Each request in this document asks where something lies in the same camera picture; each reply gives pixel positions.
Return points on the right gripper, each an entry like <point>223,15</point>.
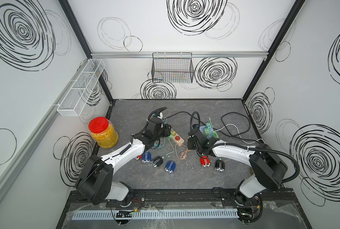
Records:
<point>189,144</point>

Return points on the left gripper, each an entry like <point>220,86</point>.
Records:
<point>167,131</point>

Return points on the blue striped shaver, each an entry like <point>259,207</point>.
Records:
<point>170,166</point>

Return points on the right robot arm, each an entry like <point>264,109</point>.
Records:
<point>271,168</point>

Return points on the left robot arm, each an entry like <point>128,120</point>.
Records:
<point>95,180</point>

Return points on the red shaver right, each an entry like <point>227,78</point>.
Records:
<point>205,161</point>

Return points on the blue shaver left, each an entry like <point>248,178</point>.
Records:
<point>146,157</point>

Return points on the black shaver left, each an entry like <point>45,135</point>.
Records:
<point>157,161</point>

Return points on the black shaver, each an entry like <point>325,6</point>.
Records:
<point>157,161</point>
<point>219,165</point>

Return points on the black shaver right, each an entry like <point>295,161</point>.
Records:
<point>219,165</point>

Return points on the green charger adapter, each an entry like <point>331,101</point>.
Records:
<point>208,130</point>

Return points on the beige power strip red sockets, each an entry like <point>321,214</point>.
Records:
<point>176,138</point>

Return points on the yellow jar red lid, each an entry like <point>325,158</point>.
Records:
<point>103,131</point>

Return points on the black wire basket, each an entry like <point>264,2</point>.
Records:
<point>172,67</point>

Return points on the white wire shelf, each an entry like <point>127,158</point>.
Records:
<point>82,87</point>

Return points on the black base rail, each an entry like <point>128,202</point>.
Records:
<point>227,197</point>

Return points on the white slotted cable duct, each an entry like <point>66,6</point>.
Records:
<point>157,214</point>

